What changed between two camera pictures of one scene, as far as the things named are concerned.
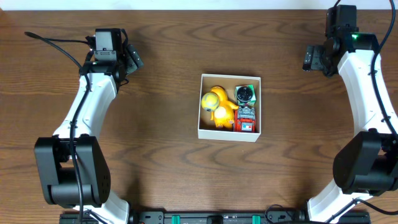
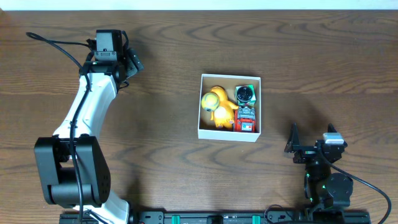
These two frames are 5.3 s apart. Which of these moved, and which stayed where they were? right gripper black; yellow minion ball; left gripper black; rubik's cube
Moved: right gripper black
Stayed: left gripper black; rubik's cube; yellow minion ball
